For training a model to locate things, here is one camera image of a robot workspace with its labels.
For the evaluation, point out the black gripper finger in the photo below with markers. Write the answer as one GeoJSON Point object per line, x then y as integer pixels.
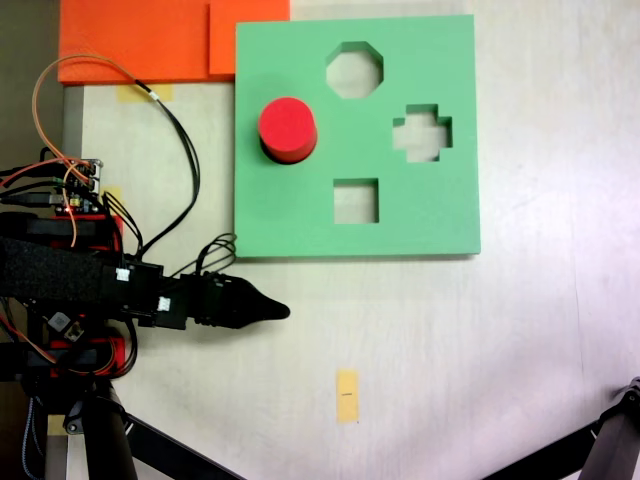
{"type": "Point", "coordinates": [252, 305]}

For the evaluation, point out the red cylinder block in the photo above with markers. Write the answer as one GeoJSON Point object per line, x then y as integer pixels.
{"type": "Point", "coordinates": [287, 127]}

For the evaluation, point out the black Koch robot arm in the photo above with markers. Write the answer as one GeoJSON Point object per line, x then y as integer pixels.
{"type": "Point", "coordinates": [60, 275]}

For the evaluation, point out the large orange foam block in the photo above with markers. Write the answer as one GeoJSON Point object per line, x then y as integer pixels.
{"type": "Point", "coordinates": [130, 40]}

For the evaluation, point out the green shape sorting board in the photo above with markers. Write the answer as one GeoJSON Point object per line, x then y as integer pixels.
{"type": "Point", "coordinates": [300, 220]}

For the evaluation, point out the yellow tape marker with line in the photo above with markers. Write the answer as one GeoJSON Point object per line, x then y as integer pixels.
{"type": "Point", "coordinates": [348, 395]}

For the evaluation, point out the small yellow tape piece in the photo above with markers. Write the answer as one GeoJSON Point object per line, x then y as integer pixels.
{"type": "Point", "coordinates": [114, 191]}

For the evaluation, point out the black driver circuit board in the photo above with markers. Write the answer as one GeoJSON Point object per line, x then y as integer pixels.
{"type": "Point", "coordinates": [65, 325]}

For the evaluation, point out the black tripod leg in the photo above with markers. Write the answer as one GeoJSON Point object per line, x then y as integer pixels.
{"type": "Point", "coordinates": [185, 455]}
{"type": "Point", "coordinates": [107, 440]}
{"type": "Point", "coordinates": [612, 440]}

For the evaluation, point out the circuit board with green terminal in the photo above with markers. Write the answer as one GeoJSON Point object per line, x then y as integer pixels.
{"type": "Point", "coordinates": [80, 185]}

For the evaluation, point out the yellow tape square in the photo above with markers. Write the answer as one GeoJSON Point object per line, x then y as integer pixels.
{"type": "Point", "coordinates": [56, 425]}

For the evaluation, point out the wide yellow tape strip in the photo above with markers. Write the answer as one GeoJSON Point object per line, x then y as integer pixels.
{"type": "Point", "coordinates": [130, 95]}

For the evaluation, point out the red printed base mount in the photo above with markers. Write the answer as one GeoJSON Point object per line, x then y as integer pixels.
{"type": "Point", "coordinates": [118, 230]}

